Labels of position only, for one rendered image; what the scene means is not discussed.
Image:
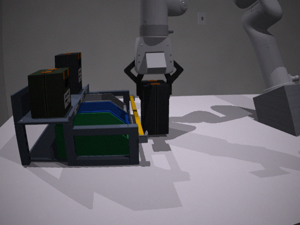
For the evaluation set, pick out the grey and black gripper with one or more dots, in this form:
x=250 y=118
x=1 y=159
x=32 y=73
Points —
x=152 y=44

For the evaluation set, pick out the yellow bar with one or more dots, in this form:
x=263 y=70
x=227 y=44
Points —
x=137 y=120

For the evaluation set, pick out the blue open bin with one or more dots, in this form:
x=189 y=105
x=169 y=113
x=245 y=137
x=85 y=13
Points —
x=104 y=107

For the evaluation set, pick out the green open bin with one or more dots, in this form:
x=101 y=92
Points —
x=101 y=145

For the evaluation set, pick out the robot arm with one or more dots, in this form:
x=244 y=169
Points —
x=153 y=20

